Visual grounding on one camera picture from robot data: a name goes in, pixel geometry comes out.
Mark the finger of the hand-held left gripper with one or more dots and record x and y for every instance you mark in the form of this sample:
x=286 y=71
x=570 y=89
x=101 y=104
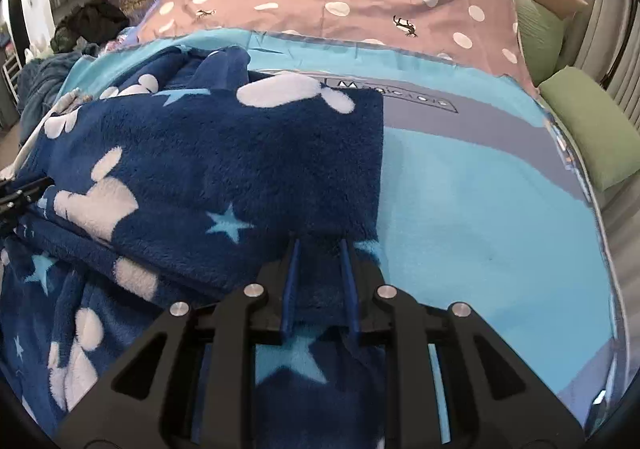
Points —
x=22 y=194

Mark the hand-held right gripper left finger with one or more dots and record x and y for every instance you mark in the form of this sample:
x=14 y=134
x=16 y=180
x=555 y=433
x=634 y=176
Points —
x=289 y=289

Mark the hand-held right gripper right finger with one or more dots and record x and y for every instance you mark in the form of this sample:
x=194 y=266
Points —
x=350 y=289

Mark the dark blue fleece garment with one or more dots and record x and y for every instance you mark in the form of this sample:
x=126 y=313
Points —
x=225 y=154

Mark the dark clothes pile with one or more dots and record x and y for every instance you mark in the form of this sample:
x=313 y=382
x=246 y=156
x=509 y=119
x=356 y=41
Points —
x=90 y=24

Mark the grey blue blanket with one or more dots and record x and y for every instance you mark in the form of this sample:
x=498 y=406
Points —
x=45 y=79

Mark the light blue blanket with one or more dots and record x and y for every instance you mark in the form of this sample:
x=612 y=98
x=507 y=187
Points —
x=475 y=229

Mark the large green pillow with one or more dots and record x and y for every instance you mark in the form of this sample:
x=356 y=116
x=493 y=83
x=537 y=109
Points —
x=590 y=124

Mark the small green pillow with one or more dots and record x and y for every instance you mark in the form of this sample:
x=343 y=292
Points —
x=540 y=34

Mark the white curtain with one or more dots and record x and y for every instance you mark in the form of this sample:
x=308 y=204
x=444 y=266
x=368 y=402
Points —
x=612 y=19

